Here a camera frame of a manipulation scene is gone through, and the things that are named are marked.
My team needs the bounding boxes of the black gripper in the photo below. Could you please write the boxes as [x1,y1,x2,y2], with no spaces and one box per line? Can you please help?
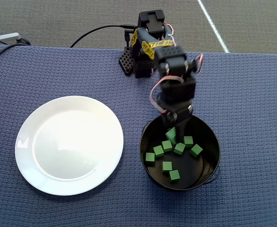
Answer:
[156,77,197,145]

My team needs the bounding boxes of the small green cube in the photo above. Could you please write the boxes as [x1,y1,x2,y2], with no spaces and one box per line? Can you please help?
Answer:
[183,136,194,148]
[169,169,181,183]
[162,161,173,174]
[161,140,173,153]
[153,145,165,158]
[173,142,186,156]
[189,143,204,158]
[145,152,156,166]
[164,127,177,145]

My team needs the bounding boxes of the black metal bucket container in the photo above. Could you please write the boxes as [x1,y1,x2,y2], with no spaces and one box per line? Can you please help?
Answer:
[139,112,221,192]

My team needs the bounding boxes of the white round plate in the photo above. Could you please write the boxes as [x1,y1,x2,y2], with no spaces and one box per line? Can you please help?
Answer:
[15,95,124,196]

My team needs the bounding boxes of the blue woven table mat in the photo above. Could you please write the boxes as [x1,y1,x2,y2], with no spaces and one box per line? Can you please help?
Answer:
[0,44,277,227]

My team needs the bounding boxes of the white floor tape line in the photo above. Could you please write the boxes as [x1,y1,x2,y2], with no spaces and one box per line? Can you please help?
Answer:
[198,0,231,53]

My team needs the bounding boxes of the black caster wheel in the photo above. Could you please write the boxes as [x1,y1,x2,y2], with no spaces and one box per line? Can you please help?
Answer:
[15,37,31,46]

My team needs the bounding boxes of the grey metal chair leg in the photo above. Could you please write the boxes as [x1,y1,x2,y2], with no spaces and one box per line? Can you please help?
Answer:
[0,32,20,44]

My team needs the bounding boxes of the thick black cable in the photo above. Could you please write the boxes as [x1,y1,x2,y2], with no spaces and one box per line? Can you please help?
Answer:
[0,43,30,79]

